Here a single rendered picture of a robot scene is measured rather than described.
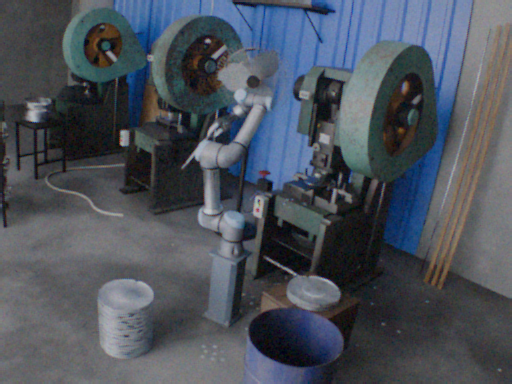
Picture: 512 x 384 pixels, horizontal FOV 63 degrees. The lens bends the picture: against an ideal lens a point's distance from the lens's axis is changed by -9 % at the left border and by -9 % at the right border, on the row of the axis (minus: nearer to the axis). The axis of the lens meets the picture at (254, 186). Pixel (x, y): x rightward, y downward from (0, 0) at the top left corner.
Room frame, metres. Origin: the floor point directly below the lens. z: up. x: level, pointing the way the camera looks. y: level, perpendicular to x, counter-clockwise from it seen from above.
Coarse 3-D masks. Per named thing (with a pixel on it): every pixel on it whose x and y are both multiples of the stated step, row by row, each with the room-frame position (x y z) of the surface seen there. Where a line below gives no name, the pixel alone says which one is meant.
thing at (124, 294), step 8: (120, 280) 2.08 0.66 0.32; (128, 280) 2.10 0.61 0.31; (112, 288) 2.00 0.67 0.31; (120, 288) 2.00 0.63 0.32; (128, 288) 2.02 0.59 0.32; (136, 288) 2.04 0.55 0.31; (144, 288) 2.05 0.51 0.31; (104, 296) 1.91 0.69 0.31; (112, 296) 1.92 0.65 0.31; (120, 296) 1.93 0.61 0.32; (128, 296) 1.94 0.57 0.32; (136, 296) 1.95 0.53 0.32; (144, 296) 1.97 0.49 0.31; (152, 296) 1.98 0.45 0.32; (104, 304) 1.84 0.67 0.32; (112, 304) 1.86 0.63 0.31; (120, 304) 1.87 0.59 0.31; (128, 304) 1.88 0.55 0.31; (136, 304) 1.89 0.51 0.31; (144, 304) 1.90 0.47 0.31
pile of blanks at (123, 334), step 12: (108, 312) 1.82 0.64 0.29; (120, 312) 1.82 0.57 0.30; (132, 312) 1.83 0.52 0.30; (144, 312) 1.88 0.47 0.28; (108, 324) 1.83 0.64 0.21; (120, 324) 1.82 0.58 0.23; (132, 324) 1.83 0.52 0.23; (144, 324) 1.89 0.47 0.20; (108, 336) 1.84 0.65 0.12; (120, 336) 1.81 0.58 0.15; (132, 336) 1.83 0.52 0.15; (144, 336) 1.88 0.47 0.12; (108, 348) 1.83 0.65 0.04; (120, 348) 1.82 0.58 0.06; (132, 348) 1.83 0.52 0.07; (144, 348) 1.88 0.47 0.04
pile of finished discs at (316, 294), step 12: (300, 276) 2.27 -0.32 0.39; (312, 276) 2.29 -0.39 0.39; (288, 288) 2.14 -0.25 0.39; (300, 288) 2.15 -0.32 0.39; (312, 288) 2.16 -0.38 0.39; (324, 288) 2.18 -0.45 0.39; (336, 288) 2.20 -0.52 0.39; (300, 300) 2.03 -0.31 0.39; (312, 300) 2.05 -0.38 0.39; (324, 300) 2.06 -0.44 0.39; (336, 300) 2.06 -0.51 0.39
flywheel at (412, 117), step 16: (400, 80) 2.65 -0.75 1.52; (416, 80) 2.80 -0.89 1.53; (400, 96) 2.68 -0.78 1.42; (400, 112) 2.54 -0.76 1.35; (416, 112) 2.57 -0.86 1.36; (384, 128) 2.58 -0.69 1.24; (400, 128) 2.80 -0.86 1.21; (416, 128) 2.83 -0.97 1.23; (384, 144) 2.62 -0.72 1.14; (400, 144) 2.78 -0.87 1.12
